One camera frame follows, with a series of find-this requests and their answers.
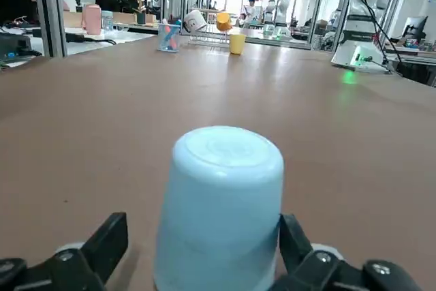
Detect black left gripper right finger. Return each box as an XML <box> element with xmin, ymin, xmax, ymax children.
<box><xmin>272</xmin><ymin>214</ymin><xmax>425</xmax><ymax>291</ymax></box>

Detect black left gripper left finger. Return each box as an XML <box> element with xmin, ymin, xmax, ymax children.
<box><xmin>0</xmin><ymin>211</ymin><xmax>129</xmax><ymax>291</ymax></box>

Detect yellow plastic cup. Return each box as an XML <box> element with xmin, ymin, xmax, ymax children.
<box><xmin>229</xmin><ymin>33</ymin><xmax>247</xmax><ymax>55</ymax></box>

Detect pink pen in beaker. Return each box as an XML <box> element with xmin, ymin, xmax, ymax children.
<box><xmin>168</xmin><ymin>24</ymin><xmax>180</xmax><ymax>50</ymax></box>

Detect pink tumbler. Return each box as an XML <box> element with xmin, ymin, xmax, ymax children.
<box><xmin>81</xmin><ymin>3</ymin><xmax>102</xmax><ymax>35</ymax></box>

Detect clear water bottle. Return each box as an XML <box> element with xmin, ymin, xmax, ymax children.
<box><xmin>101</xmin><ymin>10</ymin><xmax>114</xmax><ymax>33</ymax></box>

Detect clear plastic beaker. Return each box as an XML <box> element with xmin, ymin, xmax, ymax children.
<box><xmin>156</xmin><ymin>22</ymin><xmax>181</xmax><ymax>52</ymax></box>

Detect blue pen in beaker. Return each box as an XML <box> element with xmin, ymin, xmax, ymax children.
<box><xmin>160</xmin><ymin>25</ymin><xmax>173</xmax><ymax>48</ymax></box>

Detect clear acrylic mug rack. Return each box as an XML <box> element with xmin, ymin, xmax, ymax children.
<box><xmin>187</xmin><ymin>30</ymin><xmax>231</xmax><ymax>48</ymax></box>

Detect background black monitor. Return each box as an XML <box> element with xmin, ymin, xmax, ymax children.
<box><xmin>405</xmin><ymin>15</ymin><xmax>429</xmax><ymax>42</ymax></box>

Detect yellow mug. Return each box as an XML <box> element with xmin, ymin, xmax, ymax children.
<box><xmin>215</xmin><ymin>12</ymin><xmax>233</xmax><ymax>33</ymax></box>

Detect white printed mug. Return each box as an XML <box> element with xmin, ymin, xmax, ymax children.
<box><xmin>183</xmin><ymin>10</ymin><xmax>208</xmax><ymax>35</ymax></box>

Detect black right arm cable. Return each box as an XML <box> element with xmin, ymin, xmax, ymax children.
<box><xmin>356</xmin><ymin>0</ymin><xmax>392</xmax><ymax>74</ymax></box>

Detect aluminium frame post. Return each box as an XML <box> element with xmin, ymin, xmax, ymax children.
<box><xmin>32</xmin><ymin>0</ymin><xmax>68</xmax><ymax>57</ymax></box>

